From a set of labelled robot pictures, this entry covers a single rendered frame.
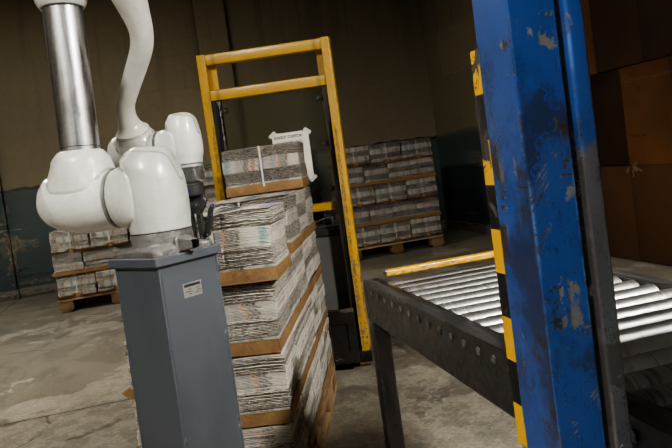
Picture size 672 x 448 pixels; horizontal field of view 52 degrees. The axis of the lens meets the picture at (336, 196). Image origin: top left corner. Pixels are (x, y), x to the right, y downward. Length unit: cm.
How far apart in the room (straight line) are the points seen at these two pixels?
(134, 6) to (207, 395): 102
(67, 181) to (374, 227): 626
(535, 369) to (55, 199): 139
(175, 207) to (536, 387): 119
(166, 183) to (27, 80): 775
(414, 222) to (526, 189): 738
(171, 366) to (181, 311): 13
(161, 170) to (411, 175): 642
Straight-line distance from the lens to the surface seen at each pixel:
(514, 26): 69
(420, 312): 166
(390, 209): 795
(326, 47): 385
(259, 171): 332
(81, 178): 184
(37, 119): 938
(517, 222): 71
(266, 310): 219
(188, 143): 206
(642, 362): 122
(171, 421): 182
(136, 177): 175
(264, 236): 212
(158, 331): 176
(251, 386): 226
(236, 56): 393
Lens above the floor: 118
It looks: 3 degrees down
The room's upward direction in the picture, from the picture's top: 8 degrees counter-clockwise
